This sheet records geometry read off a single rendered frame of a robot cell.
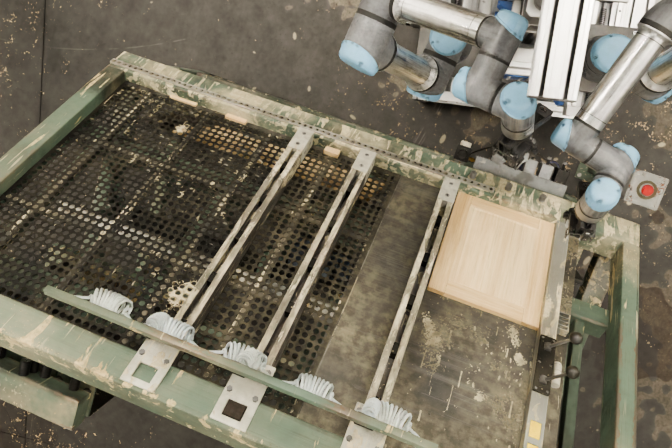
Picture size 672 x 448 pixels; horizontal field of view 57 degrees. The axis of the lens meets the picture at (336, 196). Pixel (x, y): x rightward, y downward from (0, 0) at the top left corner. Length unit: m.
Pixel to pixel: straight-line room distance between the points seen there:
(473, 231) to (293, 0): 1.73
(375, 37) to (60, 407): 1.37
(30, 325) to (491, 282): 1.41
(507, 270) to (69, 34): 2.84
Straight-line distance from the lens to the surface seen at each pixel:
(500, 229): 2.35
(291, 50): 3.44
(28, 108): 4.17
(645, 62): 1.72
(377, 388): 1.80
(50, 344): 1.87
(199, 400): 1.73
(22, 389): 2.10
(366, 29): 1.68
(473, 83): 1.46
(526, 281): 2.23
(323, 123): 2.52
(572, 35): 1.29
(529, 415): 1.94
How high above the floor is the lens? 3.30
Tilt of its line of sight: 76 degrees down
